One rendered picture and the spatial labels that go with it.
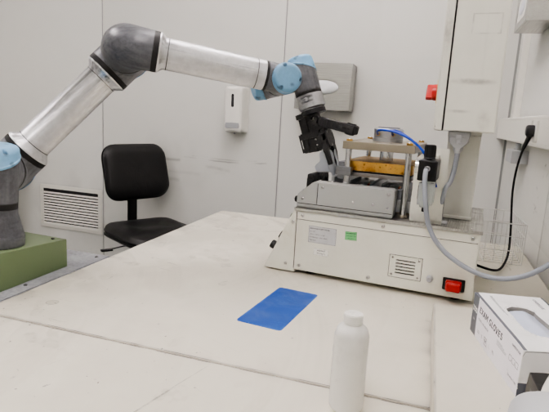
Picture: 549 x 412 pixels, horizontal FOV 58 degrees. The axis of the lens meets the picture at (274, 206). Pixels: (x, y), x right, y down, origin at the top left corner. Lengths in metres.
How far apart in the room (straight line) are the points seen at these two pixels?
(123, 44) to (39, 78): 2.53
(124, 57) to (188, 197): 1.99
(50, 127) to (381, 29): 1.92
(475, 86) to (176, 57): 0.68
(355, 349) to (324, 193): 0.63
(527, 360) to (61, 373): 0.69
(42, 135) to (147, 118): 1.92
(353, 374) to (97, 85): 0.95
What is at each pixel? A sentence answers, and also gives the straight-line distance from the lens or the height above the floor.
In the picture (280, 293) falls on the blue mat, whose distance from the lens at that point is 1.19.
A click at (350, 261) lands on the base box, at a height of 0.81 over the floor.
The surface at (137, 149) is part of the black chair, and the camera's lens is 3.04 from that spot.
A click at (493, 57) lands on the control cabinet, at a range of 1.22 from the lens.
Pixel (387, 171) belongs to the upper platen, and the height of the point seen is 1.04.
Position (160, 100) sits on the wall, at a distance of 3.20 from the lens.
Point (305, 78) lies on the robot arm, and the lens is 1.42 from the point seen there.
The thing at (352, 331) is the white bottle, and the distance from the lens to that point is 0.72.
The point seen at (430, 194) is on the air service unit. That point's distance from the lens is 1.13.
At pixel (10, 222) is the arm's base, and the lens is 1.27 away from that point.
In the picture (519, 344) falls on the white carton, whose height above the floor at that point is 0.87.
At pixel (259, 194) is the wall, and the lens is 2.96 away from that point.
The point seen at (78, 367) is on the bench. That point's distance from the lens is 0.89.
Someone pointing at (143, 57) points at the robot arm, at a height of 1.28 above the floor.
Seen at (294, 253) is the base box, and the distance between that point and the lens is 1.33.
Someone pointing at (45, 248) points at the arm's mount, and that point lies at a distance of 1.32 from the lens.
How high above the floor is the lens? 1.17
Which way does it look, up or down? 11 degrees down
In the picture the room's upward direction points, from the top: 3 degrees clockwise
